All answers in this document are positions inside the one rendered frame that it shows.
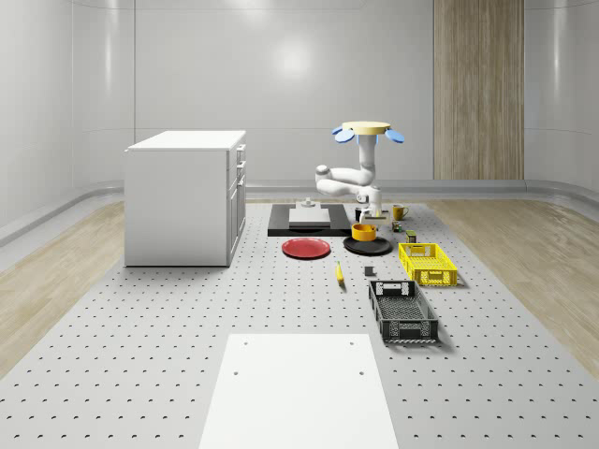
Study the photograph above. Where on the yellow mug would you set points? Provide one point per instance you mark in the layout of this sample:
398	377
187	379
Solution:
398	212

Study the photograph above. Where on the banana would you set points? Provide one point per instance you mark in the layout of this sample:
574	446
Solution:
340	275

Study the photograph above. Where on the black plate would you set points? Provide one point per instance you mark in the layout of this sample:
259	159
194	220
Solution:
374	247

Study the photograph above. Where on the white cabinet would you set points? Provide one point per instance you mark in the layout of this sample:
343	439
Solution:
178	206

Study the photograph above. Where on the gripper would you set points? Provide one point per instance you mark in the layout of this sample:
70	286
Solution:
375	216

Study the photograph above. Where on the flat-sided can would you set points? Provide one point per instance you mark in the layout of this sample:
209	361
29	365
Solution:
411	236

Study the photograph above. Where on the yellow basket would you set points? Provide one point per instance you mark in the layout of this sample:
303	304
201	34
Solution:
428	276

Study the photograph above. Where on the yellow bowl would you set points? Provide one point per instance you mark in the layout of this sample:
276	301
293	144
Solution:
363	232

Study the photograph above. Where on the white board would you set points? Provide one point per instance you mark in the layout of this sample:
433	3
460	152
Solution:
299	393

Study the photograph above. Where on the red plate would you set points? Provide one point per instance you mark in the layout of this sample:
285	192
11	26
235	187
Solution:
306	248

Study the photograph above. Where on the dark grey basket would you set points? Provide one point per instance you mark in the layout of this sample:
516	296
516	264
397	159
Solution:
407	327

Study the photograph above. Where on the black stove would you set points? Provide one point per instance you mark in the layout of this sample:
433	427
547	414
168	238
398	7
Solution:
278	220

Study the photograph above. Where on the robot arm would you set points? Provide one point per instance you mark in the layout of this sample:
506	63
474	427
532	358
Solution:
365	159

